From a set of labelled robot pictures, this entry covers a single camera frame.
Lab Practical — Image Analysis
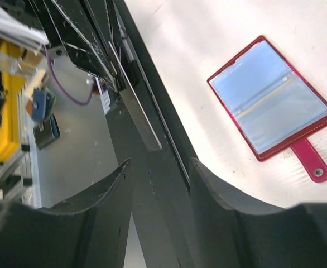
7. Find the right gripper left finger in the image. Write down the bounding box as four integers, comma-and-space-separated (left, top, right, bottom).
0, 160, 133, 267

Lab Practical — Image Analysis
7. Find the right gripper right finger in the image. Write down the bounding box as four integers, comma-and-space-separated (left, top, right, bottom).
189, 158, 327, 267

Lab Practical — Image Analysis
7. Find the red leather card holder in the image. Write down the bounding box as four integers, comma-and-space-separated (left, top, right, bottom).
207, 35, 327, 183

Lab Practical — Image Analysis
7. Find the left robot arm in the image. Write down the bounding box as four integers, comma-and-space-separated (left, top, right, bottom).
25, 1, 126, 92

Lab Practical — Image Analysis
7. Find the dark green card holder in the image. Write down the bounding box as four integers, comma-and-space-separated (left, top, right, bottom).
33, 114, 60, 150

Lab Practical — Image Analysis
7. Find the blue card holder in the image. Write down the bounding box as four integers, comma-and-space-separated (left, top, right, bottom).
31, 88, 55, 122

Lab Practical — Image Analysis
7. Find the yellow storage box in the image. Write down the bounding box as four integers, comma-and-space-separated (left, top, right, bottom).
0, 40, 27, 162

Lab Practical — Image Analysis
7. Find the left white cable duct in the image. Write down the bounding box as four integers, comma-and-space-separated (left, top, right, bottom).
19, 92, 42, 208

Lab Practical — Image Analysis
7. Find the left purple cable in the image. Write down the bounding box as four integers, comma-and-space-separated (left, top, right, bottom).
42, 44, 94, 106

